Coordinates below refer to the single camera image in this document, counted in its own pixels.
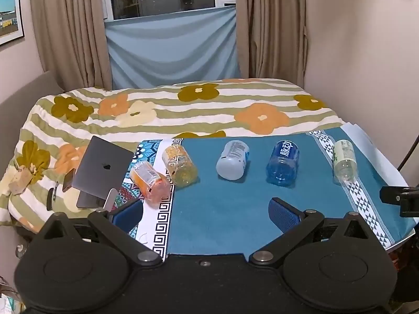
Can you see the orange plastic bottle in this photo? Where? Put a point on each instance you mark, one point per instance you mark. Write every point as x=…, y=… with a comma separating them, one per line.
x=149, y=183

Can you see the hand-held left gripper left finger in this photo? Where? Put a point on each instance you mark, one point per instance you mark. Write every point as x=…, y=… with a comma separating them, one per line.
x=129, y=215

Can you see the small black object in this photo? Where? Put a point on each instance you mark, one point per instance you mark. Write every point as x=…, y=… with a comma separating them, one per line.
x=51, y=199

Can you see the framed wall picture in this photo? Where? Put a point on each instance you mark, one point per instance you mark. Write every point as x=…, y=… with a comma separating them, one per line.
x=9, y=14

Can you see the light blue hanging cloth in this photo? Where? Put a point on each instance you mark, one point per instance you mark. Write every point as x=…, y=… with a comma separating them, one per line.
x=173, y=49

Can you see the teal patterned tablecloth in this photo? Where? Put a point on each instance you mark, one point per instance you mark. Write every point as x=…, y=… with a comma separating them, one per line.
x=226, y=212

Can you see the yellow plastic bottle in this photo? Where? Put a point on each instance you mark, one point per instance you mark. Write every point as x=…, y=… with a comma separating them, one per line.
x=180, y=166

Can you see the grey laptop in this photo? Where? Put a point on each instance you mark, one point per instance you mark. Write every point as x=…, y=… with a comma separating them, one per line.
x=101, y=166

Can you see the grey headboard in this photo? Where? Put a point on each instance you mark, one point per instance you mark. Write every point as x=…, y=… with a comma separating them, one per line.
x=26, y=95

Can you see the white plastic bottle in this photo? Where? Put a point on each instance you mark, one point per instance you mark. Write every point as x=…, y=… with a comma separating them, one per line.
x=232, y=162

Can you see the silver laptop stand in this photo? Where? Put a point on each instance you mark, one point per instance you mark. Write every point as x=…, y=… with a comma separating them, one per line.
x=110, y=199

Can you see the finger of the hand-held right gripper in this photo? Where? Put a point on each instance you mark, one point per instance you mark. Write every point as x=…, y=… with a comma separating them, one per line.
x=391, y=194

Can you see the smartphone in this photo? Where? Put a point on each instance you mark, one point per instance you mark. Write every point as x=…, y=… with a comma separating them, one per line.
x=68, y=180

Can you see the blue plastic bottle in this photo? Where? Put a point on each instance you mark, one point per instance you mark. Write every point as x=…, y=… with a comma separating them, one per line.
x=282, y=165

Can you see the beige curtain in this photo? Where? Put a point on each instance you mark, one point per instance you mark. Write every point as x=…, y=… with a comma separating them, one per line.
x=271, y=26
x=70, y=29

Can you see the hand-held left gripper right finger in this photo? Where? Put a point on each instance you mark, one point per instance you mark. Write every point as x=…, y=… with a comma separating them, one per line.
x=283, y=215

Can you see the floral striped blanket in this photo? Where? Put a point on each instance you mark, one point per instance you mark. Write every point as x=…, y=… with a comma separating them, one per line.
x=209, y=114

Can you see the beige paper tag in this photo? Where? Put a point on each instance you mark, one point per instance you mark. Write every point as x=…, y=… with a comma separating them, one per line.
x=21, y=178

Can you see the clear green-label bottle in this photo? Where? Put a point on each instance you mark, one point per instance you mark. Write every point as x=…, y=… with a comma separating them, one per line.
x=343, y=160

